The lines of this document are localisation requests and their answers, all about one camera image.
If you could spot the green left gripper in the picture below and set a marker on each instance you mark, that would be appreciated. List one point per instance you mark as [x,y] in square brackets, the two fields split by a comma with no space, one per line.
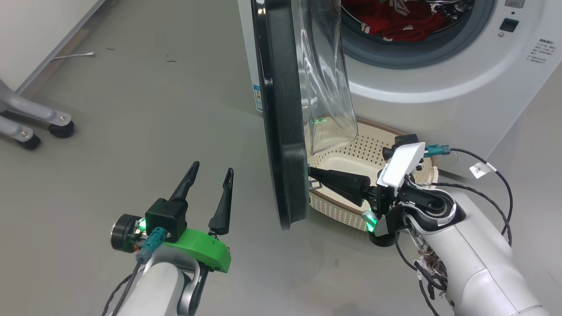
[206,250]

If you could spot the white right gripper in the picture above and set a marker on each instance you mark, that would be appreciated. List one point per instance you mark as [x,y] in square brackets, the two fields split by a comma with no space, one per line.
[401,166]

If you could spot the dark washing machine door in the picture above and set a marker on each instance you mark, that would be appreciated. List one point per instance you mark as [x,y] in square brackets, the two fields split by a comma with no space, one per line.
[281,131]

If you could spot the red garment wide white stripe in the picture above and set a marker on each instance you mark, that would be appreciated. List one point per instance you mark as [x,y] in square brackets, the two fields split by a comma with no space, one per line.
[412,24]

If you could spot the cream perforated laundry basket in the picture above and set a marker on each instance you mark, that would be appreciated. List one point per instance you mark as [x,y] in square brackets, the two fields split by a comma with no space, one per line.
[373,149]

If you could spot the white front-load washing machine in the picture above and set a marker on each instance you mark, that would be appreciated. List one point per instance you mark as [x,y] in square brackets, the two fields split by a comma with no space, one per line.
[439,109]

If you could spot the blue energy label sticker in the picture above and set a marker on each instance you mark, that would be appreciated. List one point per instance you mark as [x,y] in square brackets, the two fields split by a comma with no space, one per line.
[258,97]

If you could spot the grey wheeled stand base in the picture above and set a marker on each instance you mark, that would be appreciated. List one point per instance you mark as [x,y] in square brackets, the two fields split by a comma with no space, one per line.
[35,112]

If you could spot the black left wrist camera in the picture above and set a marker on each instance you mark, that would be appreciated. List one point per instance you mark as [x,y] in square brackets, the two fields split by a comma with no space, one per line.
[166,219]

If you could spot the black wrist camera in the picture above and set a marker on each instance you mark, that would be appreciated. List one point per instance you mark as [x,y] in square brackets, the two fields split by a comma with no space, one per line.
[405,140]
[166,219]

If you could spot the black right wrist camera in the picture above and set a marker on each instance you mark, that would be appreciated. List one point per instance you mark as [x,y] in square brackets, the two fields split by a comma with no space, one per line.
[405,140]

